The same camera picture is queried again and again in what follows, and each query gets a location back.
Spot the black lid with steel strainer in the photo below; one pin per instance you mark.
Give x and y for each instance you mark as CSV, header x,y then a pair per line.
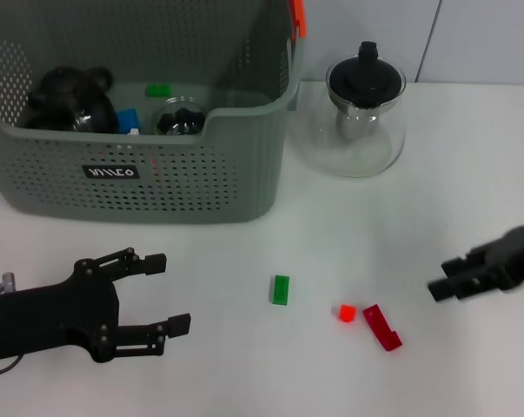
x,y
366,78

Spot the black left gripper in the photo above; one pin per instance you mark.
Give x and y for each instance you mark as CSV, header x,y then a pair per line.
x,y
48,317

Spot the blue square toy plate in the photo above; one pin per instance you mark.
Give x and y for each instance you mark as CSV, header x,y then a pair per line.
x,y
128,119

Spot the clear glass teapot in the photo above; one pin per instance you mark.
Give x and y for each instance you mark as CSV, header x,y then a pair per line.
x,y
374,147

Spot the grey perforated plastic storage bin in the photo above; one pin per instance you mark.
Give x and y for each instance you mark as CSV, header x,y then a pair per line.
x,y
200,182

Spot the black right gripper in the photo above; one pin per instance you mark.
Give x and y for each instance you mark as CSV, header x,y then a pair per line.
x,y
518,256

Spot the glass teacup black sleeve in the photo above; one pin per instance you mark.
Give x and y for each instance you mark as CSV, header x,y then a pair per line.
x,y
181,119
94,115

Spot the green toy brick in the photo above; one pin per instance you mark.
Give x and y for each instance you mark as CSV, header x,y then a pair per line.
x,y
281,290
158,90

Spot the dark red long brick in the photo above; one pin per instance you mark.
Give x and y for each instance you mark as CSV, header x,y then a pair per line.
x,y
381,330

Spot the dark clay teapot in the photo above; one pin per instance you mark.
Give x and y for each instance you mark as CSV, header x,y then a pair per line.
x,y
48,93

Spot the small red toy brick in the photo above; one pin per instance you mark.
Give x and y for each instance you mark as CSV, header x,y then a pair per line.
x,y
347,313

